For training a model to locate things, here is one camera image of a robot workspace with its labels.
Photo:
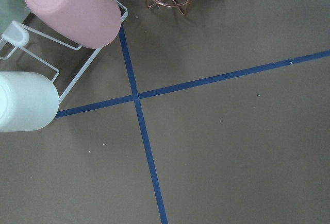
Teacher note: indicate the pink cup on rack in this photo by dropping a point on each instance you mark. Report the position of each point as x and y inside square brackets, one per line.
[90, 23]

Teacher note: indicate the white cup on rack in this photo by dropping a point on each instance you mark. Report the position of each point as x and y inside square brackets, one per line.
[29, 101]

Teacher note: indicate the pale green cup on rack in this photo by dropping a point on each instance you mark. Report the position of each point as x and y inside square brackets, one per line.
[12, 10]

